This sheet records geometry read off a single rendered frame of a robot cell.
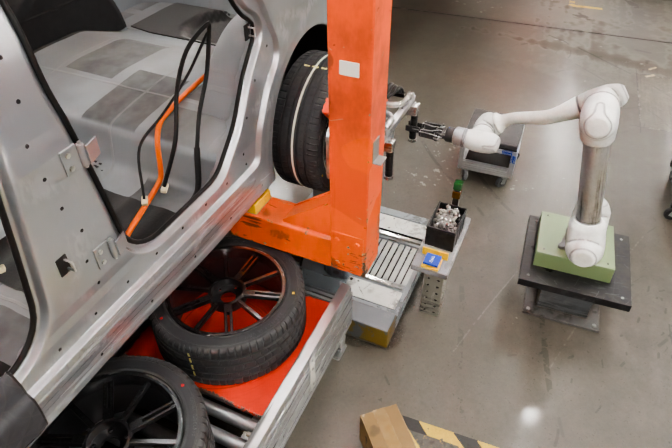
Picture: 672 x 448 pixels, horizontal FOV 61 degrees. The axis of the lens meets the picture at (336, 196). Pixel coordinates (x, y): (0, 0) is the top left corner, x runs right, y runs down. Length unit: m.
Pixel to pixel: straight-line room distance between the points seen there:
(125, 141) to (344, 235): 1.04
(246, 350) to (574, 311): 1.70
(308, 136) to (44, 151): 1.22
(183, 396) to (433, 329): 1.33
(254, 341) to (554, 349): 1.49
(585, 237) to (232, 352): 1.54
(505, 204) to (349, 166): 1.84
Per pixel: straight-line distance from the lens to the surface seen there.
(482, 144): 2.72
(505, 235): 3.54
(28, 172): 1.57
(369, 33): 1.82
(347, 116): 1.98
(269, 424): 2.21
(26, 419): 1.85
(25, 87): 1.55
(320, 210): 2.32
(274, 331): 2.30
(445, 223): 2.67
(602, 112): 2.37
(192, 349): 2.30
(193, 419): 2.13
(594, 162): 2.50
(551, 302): 3.14
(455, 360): 2.87
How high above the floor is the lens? 2.30
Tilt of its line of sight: 39 degrees down
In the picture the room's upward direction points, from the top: straight up
